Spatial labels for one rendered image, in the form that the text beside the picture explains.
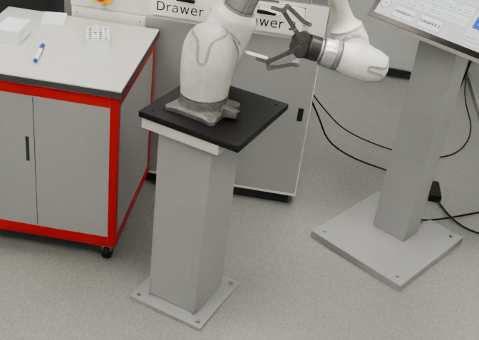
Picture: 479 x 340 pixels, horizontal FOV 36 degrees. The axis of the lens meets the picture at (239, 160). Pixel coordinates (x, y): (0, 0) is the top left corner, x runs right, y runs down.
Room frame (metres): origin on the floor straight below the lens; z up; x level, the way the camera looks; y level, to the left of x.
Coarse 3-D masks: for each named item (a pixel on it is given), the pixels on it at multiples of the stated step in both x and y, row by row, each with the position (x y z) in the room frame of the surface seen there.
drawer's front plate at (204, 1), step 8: (152, 0) 2.77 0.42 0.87; (160, 0) 2.77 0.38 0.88; (168, 0) 2.77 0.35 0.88; (200, 0) 2.76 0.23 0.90; (208, 0) 2.76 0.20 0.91; (216, 0) 2.76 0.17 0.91; (152, 8) 2.77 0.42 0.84; (160, 8) 2.77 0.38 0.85; (168, 8) 2.77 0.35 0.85; (176, 8) 2.77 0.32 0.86; (192, 8) 2.76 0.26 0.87; (200, 8) 2.76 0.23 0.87; (208, 8) 2.76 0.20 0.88; (176, 16) 2.77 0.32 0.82; (184, 16) 2.76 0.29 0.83; (192, 16) 2.76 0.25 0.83; (200, 16) 2.76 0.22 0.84
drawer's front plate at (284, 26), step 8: (256, 8) 2.75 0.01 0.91; (296, 8) 2.74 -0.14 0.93; (256, 16) 2.75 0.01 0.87; (264, 16) 2.75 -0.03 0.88; (272, 16) 2.74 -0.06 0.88; (280, 16) 2.74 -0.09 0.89; (264, 24) 2.75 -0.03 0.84; (272, 24) 2.74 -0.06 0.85; (280, 24) 2.74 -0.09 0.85; (288, 24) 2.74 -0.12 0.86; (296, 24) 2.74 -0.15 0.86; (280, 32) 2.74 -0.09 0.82; (288, 32) 2.74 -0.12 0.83
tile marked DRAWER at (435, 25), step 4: (424, 16) 2.58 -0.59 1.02; (428, 16) 2.57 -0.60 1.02; (420, 20) 2.57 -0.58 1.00; (424, 20) 2.57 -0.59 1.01; (428, 20) 2.56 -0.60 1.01; (432, 20) 2.55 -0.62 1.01; (436, 20) 2.55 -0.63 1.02; (440, 20) 2.54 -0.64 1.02; (416, 24) 2.56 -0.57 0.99; (420, 24) 2.56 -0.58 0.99; (424, 24) 2.55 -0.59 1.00; (428, 24) 2.55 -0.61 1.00; (432, 24) 2.54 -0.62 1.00; (436, 24) 2.53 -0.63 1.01; (440, 24) 2.53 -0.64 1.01; (424, 28) 2.54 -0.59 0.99; (428, 28) 2.54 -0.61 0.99; (432, 28) 2.53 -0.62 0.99; (436, 28) 2.52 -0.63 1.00; (440, 28) 2.52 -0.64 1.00; (436, 32) 2.51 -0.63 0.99
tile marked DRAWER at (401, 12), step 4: (396, 4) 2.66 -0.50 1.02; (396, 8) 2.65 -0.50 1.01; (400, 8) 2.64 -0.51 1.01; (404, 8) 2.63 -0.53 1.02; (392, 12) 2.64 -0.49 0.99; (396, 12) 2.63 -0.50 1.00; (400, 12) 2.63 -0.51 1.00; (404, 12) 2.62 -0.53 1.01; (408, 12) 2.61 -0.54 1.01; (412, 12) 2.61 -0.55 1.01; (416, 12) 2.60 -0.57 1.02; (396, 16) 2.62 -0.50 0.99; (400, 16) 2.61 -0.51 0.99; (404, 16) 2.61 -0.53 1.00; (408, 16) 2.60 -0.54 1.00; (412, 16) 2.60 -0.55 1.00; (404, 20) 2.60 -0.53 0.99; (408, 20) 2.59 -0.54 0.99; (412, 20) 2.58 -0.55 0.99
